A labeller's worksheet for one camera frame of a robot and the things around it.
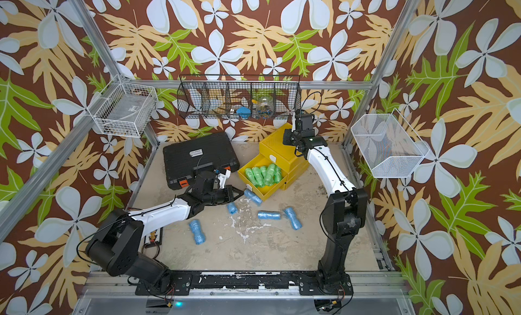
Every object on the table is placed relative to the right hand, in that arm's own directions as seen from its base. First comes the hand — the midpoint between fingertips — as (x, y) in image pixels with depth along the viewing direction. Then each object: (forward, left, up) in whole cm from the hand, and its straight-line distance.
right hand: (287, 132), depth 89 cm
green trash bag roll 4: (-13, +4, -15) cm, 20 cm away
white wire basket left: (+6, +72, +9) cm, 73 cm away
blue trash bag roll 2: (-29, +8, -23) cm, 38 cm away
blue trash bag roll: (-21, +15, -23) cm, 34 cm away
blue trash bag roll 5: (-38, +38, -24) cm, 59 cm away
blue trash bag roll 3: (-33, -4, -24) cm, 41 cm away
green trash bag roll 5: (-10, +10, -16) cm, 21 cm away
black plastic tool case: (+1, +52, -19) cm, 56 cm away
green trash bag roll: (-13, +16, -16) cm, 26 cm away
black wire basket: (+20, +23, +5) cm, 31 cm away
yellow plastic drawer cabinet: (-11, +2, -4) cm, 12 cm away
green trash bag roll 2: (-13, +13, -16) cm, 24 cm away
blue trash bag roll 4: (-25, +25, -23) cm, 43 cm away
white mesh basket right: (-9, -42, 0) cm, 43 cm away
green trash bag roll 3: (-14, +8, -13) cm, 21 cm away
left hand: (-23, +19, -13) cm, 32 cm away
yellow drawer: (-4, +13, -16) cm, 21 cm away
